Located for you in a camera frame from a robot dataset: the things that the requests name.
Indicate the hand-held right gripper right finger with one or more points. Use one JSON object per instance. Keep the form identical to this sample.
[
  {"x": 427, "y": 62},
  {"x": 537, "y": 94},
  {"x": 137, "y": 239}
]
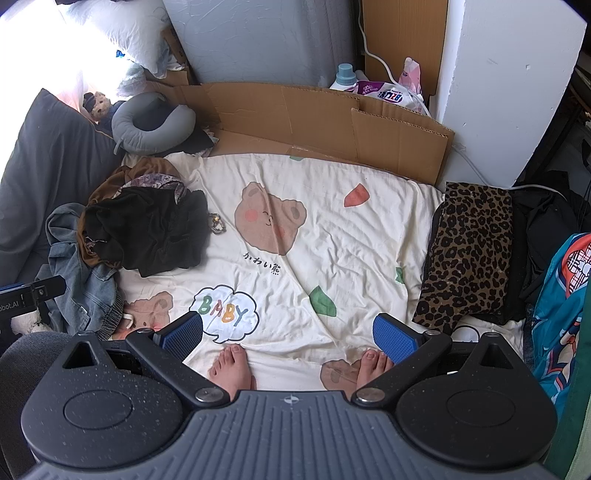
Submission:
[{"x": 396, "y": 338}]

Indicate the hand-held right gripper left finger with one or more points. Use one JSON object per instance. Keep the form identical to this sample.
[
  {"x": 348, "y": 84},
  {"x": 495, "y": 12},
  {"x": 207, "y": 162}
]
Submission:
[{"x": 179, "y": 333}]

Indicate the purple floral patterned garment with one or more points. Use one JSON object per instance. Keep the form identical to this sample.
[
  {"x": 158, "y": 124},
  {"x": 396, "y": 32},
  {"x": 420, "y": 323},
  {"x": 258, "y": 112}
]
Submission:
[{"x": 159, "y": 182}]

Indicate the white fluffy toy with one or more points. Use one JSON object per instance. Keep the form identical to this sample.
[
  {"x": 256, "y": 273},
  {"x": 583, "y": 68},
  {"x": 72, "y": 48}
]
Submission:
[{"x": 25, "y": 323}]

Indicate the person's right foot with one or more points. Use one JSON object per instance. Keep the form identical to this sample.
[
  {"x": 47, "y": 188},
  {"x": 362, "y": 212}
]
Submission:
[{"x": 371, "y": 367}]

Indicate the person's foot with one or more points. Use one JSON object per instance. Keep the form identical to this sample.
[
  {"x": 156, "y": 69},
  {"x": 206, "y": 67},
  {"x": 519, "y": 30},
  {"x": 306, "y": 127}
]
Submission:
[
  {"x": 231, "y": 369},
  {"x": 371, "y": 367}
]

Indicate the blue denim garment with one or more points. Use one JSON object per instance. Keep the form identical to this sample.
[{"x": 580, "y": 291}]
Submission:
[{"x": 85, "y": 286}]

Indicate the person's left foot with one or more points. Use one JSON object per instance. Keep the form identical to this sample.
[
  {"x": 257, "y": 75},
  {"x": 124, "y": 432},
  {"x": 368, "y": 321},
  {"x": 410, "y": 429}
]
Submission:
[{"x": 231, "y": 369}]

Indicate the leopard print garment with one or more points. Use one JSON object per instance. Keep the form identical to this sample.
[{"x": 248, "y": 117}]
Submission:
[{"x": 471, "y": 249}]

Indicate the cream bear printed blanket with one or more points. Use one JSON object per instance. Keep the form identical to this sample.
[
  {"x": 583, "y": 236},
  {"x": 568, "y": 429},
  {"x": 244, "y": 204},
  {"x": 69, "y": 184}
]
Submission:
[{"x": 332, "y": 240}]

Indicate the dark grey cushion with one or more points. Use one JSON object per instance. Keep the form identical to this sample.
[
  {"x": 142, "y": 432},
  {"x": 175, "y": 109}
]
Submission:
[{"x": 51, "y": 175}]

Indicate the teal cartoon printed blanket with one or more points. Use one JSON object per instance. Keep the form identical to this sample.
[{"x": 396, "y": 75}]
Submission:
[{"x": 563, "y": 314}]

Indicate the brown garment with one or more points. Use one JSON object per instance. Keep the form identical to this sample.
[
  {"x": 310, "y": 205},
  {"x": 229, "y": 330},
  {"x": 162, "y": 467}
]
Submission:
[{"x": 138, "y": 168}]

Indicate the dark cloth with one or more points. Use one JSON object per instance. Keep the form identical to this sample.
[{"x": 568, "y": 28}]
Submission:
[{"x": 198, "y": 141}]

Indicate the small plush bear toy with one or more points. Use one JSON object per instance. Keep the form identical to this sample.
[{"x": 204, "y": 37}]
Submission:
[{"x": 98, "y": 105}]

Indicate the grey neck pillow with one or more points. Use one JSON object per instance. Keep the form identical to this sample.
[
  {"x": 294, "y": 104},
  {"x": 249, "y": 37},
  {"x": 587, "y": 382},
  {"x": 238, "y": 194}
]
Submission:
[{"x": 138, "y": 122}]

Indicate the green cloth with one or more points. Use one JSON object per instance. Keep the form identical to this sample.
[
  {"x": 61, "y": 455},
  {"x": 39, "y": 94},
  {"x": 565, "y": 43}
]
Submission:
[{"x": 577, "y": 438}]

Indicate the long folded cardboard sheet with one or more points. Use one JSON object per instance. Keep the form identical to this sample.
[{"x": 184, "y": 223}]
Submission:
[{"x": 286, "y": 115}]

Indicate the pink plastic bag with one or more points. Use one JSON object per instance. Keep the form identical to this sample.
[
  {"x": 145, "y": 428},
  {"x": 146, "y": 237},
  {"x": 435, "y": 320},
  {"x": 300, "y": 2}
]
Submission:
[{"x": 411, "y": 76}]

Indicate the white detergent bottle blue cap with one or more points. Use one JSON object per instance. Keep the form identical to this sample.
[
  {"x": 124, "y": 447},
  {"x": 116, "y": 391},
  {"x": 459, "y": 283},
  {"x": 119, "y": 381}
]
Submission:
[{"x": 344, "y": 78}]

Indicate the upright cardboard panel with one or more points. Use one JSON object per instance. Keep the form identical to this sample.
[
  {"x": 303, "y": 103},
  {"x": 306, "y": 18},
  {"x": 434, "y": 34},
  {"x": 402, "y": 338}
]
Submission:
[{"x": 406, "y": 32}]

